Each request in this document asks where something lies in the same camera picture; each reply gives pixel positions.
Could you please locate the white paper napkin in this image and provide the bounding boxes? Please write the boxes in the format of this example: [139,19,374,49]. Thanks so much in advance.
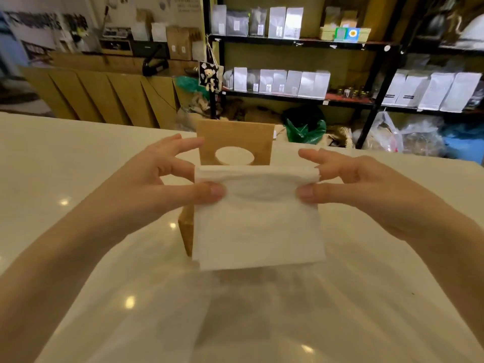
[192,165,327,271]

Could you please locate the green plastic bag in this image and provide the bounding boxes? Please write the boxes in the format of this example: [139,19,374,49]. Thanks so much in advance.
[285,118,327,144]

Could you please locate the silver foil pouch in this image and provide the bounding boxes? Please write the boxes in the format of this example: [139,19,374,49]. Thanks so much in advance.
[284,7,304,40]
[268,7,287,39]
[211,4,227,36]

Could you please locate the translucent white plastic bag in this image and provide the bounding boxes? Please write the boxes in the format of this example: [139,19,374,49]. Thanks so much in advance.
[36,219,484,363]

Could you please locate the person's right forearm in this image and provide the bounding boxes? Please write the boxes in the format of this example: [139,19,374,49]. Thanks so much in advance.
[406,193,484,305]

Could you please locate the clear-window foil pouch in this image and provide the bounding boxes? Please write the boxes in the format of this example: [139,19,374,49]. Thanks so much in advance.
[248,7,268,38]

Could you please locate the person's left forearm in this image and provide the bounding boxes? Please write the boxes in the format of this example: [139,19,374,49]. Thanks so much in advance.
[0,185,128,363]

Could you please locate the person's right hand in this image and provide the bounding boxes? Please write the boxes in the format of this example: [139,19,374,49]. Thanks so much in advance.
[296,147,435,242]

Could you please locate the blue plastic container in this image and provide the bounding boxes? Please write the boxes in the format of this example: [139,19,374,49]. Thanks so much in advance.
[442,124,484,165]

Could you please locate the white paper pouch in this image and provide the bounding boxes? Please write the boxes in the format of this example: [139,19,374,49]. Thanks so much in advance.
[417,72,457,111]
[440,72,483,113]
[404,72,432,108]
[381,70,410,107]

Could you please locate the clear plastic bag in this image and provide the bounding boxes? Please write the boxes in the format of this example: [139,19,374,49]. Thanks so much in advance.
[400,116,447,158]

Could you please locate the stack of small beige boxes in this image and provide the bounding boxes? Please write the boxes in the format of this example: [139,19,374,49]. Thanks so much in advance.
[319,6,372,43]

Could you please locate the teal plastic bag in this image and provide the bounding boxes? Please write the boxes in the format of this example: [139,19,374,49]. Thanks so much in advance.
[175,76,209,101]

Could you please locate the hanging bear charm card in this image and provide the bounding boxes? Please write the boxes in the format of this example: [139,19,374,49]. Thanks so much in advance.
[199,60,220,91]

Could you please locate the black handled sealer tool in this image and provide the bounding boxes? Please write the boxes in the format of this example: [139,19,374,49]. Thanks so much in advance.
[141,45,169,77]

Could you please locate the row of silver pouches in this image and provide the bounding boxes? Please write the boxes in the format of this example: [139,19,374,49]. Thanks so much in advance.
[223,67,332,100]

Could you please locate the dark grey foil pouch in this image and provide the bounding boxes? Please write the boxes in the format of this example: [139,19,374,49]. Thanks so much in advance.
[226,10,250,37]

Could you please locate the wooden napkin holder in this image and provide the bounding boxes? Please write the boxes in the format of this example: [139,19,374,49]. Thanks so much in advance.
[178,119,275,258]

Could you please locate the wall poster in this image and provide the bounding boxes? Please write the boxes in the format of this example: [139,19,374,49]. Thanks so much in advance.
[0,10,90,65]

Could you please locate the cardboard counter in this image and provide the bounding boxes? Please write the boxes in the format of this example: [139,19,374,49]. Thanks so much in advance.
[20,52,179,130]

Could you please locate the brown paper bags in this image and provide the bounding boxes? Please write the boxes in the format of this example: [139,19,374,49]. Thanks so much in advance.
[166,25,203,61]

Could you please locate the row of small glass jars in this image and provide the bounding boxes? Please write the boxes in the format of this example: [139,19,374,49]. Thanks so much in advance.
[334,86,370,100]

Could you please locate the person's left hand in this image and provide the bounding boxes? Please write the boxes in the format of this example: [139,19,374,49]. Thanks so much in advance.
[99,134,227,235]

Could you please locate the black metal shelf unit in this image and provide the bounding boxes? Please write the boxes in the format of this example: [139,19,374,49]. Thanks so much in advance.
[202,0,402,121]
[355,0,484,150]

